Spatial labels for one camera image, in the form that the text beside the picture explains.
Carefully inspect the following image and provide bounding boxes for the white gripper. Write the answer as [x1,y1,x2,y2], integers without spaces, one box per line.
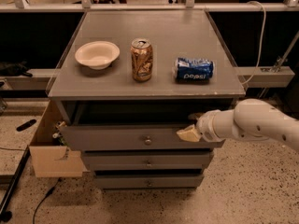
[177,110,223,142]

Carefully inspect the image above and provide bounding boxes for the grey top drawer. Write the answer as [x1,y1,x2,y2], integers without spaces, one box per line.
[61,125,223,151]

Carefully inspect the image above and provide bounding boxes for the grey drawer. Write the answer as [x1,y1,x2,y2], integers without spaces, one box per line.
[94,174,204,189]
[61,125,223,151]
[82,150,213,171]

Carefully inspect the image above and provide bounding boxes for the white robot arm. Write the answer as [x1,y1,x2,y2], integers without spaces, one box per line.
[177,99,299,152]

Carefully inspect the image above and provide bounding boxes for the grey drawer cabinet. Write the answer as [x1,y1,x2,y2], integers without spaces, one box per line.
[49,10,245,177]

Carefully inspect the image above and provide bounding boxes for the grey middle drawer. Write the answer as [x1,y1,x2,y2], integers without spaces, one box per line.
[82,150,213,171]

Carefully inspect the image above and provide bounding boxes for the grey bottom drawer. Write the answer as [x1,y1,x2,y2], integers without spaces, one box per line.
[94,174,204,189]

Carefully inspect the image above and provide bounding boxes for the blue pepsi can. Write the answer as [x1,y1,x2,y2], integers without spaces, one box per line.
[173,57,214,81]

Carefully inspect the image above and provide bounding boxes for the gold soda can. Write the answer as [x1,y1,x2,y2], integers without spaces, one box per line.
[131,38,153,82]

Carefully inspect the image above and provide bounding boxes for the white bowl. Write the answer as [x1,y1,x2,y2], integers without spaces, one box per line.
[75,41,120,70]

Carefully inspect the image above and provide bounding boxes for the items inside cardboard box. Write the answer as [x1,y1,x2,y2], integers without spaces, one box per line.
[52,121,66,139]

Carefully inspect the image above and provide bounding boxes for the cardboard box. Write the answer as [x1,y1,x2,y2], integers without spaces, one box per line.
[29,102,85,177]

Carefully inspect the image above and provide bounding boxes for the black remote on floor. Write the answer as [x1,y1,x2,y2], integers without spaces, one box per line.
[16,119,36,132]

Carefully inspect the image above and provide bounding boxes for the black object on ledge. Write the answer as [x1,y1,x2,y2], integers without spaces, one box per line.
[0,61,33,77]

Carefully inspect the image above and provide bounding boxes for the black pole on floor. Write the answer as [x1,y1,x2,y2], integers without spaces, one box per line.
[0,147,30,224]

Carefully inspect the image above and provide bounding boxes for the white cable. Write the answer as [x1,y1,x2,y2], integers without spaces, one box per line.
[238,0,268,86]

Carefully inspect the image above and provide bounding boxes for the black floor cable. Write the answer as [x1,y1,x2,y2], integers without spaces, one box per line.
[31,177,62,224]

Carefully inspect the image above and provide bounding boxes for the metal rail frame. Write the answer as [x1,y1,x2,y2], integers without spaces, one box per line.
[0,0,299,12]

